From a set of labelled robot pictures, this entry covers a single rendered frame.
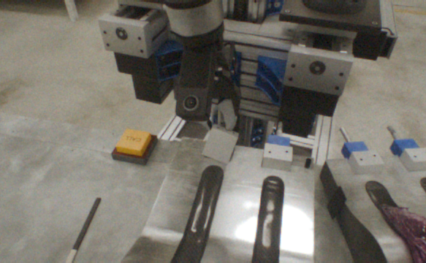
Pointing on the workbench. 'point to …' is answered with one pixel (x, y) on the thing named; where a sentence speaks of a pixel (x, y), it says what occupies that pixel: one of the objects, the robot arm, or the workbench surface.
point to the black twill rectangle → (336, 202)
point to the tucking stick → (82, 231)
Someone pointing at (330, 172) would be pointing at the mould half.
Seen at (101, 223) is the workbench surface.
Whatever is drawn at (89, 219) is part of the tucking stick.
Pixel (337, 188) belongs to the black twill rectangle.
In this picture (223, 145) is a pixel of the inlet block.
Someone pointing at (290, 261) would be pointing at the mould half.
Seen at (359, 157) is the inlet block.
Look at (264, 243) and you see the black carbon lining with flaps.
